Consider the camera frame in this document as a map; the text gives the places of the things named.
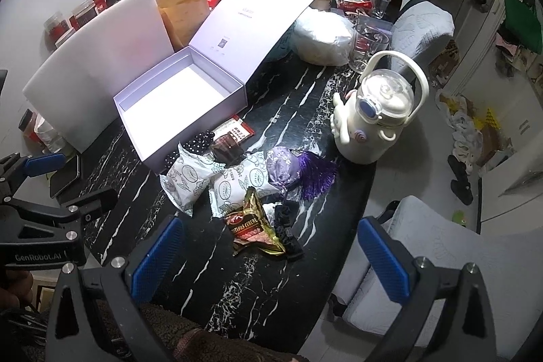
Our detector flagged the brown paper bag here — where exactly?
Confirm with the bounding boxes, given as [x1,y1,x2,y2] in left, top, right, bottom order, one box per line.
[158,0,210,51]

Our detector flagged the spice jar black lid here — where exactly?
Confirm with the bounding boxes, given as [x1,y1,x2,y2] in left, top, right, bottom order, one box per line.
[18,109,43,146]

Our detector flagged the clear drinking glass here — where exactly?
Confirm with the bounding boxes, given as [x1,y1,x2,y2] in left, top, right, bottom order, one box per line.
[370,0,391,20]

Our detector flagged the lavender gift box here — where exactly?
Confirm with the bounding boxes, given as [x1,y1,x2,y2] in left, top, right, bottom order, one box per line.
[114,0,329,176]

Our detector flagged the red white snack packet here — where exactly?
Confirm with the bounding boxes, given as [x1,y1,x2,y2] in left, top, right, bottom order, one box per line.
[212,116,255,146]

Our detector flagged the white foam board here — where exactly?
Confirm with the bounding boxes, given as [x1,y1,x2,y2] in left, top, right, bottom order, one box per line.
[22,0,174,154]

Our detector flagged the white plastic bag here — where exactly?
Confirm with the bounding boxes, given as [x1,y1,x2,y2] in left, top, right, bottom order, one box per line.
[292,8,355,66]

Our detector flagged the green tote bag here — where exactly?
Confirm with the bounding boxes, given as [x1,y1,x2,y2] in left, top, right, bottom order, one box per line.
[503,0,543,51]

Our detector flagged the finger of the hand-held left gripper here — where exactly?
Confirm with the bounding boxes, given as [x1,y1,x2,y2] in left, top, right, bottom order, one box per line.
[0,152,67,199]
[53,188,118,242]

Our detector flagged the black cables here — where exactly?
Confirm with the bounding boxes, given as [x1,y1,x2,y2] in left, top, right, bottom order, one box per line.
[0,309,48,362]

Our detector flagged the clear glass mug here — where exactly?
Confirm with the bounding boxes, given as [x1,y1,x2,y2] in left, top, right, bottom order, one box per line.
[349,12,395,74]

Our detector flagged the black polka dot scrunchie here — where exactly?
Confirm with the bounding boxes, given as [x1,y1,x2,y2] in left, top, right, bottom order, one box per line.
[165,131,218,170]

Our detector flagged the grey quilted chair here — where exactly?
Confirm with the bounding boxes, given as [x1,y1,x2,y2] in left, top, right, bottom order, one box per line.
[331,196,543,362]
[390,0,454,68]

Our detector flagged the purple tasselled sachet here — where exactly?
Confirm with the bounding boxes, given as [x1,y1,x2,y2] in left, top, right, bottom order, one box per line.
[266,147,338,201]

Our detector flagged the brown translucent block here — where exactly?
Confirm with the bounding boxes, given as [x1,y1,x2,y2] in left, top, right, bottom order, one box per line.
[211,133,244,165]

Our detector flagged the gold snack packet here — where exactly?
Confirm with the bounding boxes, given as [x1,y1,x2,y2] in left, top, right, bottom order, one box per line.
[224,187,287,256]

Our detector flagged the clear jar red contents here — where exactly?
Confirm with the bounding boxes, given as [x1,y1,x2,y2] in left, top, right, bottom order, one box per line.
[69,1,100,31]
[44,12,74,48]

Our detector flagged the pile of floor clutter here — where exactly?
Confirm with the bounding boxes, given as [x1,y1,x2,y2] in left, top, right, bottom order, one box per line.
[437,91,522,168]

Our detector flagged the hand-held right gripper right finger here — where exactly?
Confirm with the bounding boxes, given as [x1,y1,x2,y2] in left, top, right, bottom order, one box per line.
[358,216,497,362]

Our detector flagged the black slippers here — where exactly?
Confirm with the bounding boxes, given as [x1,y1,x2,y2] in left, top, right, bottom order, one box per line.
[447,154,473,206]

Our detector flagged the cream ceramic teapot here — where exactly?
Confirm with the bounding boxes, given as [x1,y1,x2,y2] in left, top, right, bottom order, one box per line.
[331,50,430,165]

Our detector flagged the smartphone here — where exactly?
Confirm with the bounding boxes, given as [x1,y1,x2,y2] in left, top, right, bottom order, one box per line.
[50,154,81,199]

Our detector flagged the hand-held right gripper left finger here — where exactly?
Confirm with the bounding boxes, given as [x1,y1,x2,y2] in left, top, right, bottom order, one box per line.
[44,215,185,362]

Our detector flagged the brown fleece garment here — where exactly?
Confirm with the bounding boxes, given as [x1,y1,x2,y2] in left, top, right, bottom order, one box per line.
[97,303,298,362]

